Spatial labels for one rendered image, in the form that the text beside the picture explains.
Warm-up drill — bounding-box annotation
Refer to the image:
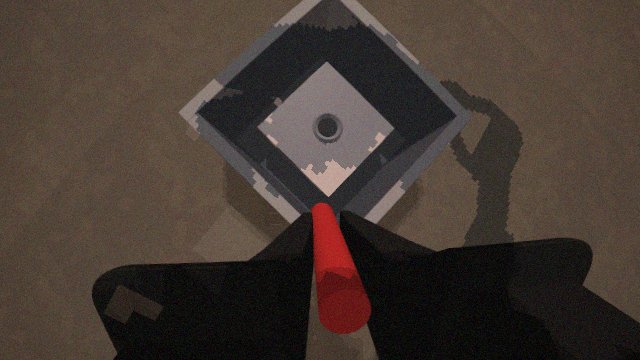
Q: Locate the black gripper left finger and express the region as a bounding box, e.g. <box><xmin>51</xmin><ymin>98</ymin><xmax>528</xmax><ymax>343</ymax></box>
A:
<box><xmin>92</xmin><ymin>212</ymin><xmax>314</xmax><ymax>360</ymax></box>

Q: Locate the red peg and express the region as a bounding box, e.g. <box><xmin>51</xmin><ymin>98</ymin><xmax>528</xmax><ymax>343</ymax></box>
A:
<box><xmin>310</xmin><ymin>203</ymin><xmax>372</xmax><ymax>334</ymax></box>

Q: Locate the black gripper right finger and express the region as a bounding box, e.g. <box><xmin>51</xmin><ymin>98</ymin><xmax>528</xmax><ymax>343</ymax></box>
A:
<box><xmin>340</xmin><ymin>211</ymin><xmax>593</xmax><ymax>360</ymax></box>

